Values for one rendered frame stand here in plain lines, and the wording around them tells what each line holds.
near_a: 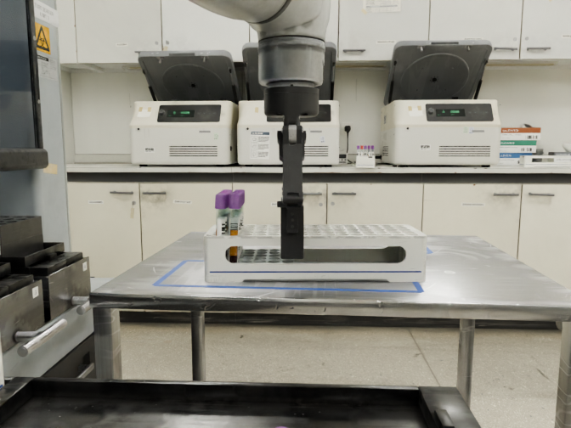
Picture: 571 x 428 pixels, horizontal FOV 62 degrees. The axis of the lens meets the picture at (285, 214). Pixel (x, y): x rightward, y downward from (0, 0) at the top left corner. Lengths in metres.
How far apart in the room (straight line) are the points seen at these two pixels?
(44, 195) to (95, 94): 2.59
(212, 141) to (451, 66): 1.43
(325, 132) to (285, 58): 1.97
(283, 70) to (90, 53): 2.62
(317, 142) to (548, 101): 1.63
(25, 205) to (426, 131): 2.10
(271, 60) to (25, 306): 0.47
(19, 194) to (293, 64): 0.56
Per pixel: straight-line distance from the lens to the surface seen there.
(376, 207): 2.63
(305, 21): 0.64
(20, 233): 0.89
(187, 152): 2.67
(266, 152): 2.60
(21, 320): 0.76
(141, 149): 2.75
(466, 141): 2.72
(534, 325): 3.08
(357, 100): 3.24
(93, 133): 3.53
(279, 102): 0.64
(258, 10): 0.58
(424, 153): 2.66
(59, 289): 0.84
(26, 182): 0.97
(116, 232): 2.83
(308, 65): 0.64
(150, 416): 0.39
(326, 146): 2.60
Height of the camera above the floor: 1.00
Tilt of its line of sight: 8 degrees down
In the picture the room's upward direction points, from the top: straight up
